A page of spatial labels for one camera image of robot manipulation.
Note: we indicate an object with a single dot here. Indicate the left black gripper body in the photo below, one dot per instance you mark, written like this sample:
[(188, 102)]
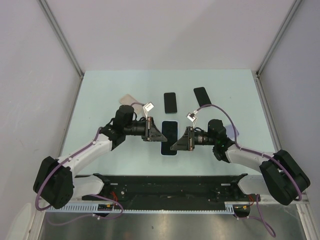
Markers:
[(136, 128)]

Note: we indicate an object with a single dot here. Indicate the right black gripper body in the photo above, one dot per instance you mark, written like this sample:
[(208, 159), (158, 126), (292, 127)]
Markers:
[(202, 138)]

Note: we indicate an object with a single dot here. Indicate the purple phone case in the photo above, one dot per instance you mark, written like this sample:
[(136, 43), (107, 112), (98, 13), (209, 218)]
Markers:
[(231, 133)]

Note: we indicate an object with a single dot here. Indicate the black phone blue edge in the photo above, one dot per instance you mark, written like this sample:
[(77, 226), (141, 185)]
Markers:
[(170, 132)]

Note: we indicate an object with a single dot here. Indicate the light blue phone case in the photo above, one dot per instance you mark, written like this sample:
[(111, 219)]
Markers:
[(161, 140)]

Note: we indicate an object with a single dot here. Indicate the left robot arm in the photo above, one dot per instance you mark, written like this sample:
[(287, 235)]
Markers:
[(55, 183)]

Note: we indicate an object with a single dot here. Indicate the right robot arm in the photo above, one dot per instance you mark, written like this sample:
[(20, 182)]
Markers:
[(281, 177)]

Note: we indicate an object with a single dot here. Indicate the beige phone case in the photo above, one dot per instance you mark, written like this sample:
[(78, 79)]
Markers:
[(128, 100)]

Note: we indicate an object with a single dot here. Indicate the black phone middle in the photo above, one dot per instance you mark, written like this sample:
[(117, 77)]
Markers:
[(170, 103)]

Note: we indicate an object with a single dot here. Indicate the black phone right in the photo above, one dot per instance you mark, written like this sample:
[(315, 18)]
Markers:
[(202, 96)]

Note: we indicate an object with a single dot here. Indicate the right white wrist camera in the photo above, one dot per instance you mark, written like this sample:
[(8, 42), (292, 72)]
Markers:
[(193, 118)]

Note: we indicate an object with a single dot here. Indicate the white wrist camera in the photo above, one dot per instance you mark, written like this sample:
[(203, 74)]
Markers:
[(193, 118), (147, 108)]

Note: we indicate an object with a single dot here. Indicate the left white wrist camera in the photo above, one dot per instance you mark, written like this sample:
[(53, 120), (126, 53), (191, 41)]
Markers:
[(147, 108)]

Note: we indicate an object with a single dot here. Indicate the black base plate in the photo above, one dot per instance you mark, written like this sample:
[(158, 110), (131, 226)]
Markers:
[(175, 192)]

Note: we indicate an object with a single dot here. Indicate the aluminium front rail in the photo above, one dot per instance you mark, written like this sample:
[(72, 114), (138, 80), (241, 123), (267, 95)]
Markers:
[(268, 199)]

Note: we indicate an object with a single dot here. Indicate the white slotted cable duct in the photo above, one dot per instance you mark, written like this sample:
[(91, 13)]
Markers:
[(105, 208)]

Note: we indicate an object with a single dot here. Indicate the left aluminium frame post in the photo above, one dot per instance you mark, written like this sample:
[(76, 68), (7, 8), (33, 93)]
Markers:
[(52, 20)]

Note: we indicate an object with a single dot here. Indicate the aluminium frame post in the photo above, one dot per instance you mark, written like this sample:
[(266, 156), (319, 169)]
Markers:
[(52, 20), (279, 35)]

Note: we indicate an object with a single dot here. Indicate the right aluminium frame post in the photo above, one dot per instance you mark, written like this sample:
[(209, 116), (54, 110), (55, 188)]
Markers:
[(279, 35)]

